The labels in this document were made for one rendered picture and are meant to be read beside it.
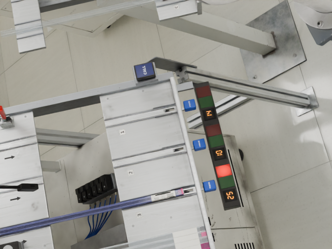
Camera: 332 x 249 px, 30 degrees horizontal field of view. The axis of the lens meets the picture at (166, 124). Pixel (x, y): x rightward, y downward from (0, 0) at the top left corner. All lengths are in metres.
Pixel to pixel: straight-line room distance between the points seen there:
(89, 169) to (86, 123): 1.04
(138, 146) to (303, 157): 0.80
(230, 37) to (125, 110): 0.64
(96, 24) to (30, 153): 1.36
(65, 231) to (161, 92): 0.69
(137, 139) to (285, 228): 0.84
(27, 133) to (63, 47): 1.66
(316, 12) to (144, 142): 0.53
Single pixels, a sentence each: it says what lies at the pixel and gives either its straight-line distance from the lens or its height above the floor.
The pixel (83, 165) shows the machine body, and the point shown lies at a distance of 2.04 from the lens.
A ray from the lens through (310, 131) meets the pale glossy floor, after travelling 2.21.
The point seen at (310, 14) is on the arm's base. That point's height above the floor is 0.71.
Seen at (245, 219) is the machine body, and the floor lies 0.14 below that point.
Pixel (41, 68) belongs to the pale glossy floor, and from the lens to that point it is 3.42.
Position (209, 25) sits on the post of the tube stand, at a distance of 2.03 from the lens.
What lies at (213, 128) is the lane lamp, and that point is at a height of 0.66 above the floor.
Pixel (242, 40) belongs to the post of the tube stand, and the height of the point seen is 0.20.
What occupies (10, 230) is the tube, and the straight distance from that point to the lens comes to 1.58.
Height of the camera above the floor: 1.88
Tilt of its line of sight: 45 degrees down
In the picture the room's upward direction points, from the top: 83 degrees counter-clockwise
